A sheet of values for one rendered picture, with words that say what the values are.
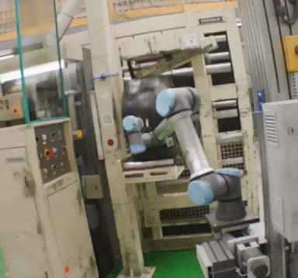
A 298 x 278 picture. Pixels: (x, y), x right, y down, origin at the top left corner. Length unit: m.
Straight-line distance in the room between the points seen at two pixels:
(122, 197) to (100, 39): 1.11
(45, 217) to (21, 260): 0.38
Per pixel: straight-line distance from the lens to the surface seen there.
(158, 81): 2.60
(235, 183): 1.79
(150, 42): 2.98
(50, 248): 2.39
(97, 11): 2.86
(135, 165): 2.67
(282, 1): 1.54
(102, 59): 2.79
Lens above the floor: 1.28
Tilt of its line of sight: 3 degrees down
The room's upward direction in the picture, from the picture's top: 8 degrees counter-clockwise
